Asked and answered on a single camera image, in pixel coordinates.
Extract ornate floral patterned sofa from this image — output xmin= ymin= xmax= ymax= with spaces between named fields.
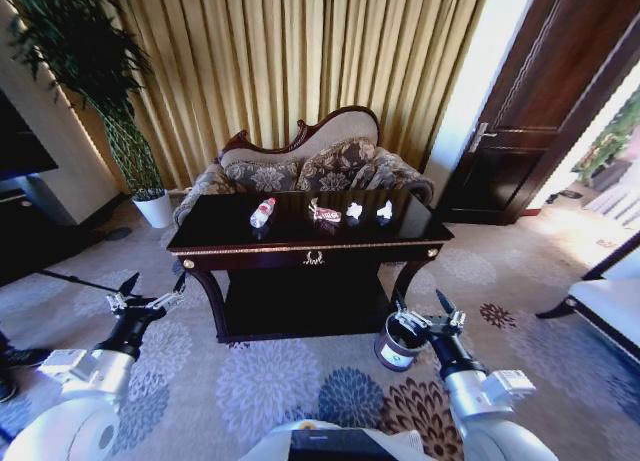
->
xmin=173 ymin=105 xmax=436 ymax=227

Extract dark television cabinet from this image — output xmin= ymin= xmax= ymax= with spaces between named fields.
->
xmin=0 ymin=173 xmax=132 ymax=288

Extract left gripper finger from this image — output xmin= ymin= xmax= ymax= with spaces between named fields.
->
xmin=151 ymin=272 xmax=188 ymax=315
xmin=105 ymin=272 xmax=141 ymax=314

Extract silver door handle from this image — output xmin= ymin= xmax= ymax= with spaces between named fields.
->
xmin=469 ymin=122 xmax=498 ymax=155

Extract crumpled red snack wrapper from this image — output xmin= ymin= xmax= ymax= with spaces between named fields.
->
xmin=308 ymin=198 xmax=342 ymax=224

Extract small floral sofa cushion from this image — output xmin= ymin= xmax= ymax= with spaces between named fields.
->
xmin=223 ymin=160 xmax=301 ymax=194

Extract dark brown wooden door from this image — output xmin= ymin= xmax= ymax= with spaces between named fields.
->
xmin=439 ymin=0 xmax=640 ymax=227

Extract clear plastic water bottle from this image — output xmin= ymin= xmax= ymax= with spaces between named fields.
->
xmin=249 ymin=197 xmax=278 ymax=229

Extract black television screen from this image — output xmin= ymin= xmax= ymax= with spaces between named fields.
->
xmin=0 ymin=88 xmax=60 ymax=180

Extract white upholstered bench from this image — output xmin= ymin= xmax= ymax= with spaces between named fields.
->
xmin=534 ymin=230 xmax=640 ymax=368

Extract tall green potted plant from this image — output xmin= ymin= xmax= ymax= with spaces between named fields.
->
xmin=0 ymin=0 xmax=167 ymax=202

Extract dark wooden console table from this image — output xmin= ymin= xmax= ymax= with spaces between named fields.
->
xmin=167 ymin=188 xmax=455 ymax=343

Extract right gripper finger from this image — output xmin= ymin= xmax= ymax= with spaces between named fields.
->
xmin=393 ymin=293 xmax=431 ymax=333
xmin=435 ymin=288 xmax=468 ymax=330

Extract person's dark shoe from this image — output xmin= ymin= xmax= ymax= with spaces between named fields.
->
xmin=0 ymin=330 xmax=52 ymax=403

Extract small brown trash bin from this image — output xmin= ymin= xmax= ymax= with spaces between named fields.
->
xmin=373 ymin=309 xmax=430 ymax=373

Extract thin black rod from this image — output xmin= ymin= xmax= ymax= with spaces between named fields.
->
xmin=39 ymin=269 xmax=126 ymax=293

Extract large floral sofa cushion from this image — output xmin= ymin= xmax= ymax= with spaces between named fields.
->
xmin=298 ymin=138 xmax=378 ymax=193

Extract golden pleated curtain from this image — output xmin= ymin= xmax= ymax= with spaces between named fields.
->
xmin=74 ymin=0 xmax=495 ymax=192

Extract white plant pot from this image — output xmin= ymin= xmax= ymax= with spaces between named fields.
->
xmin=131 ymin=188 xmax=174 ymax=230

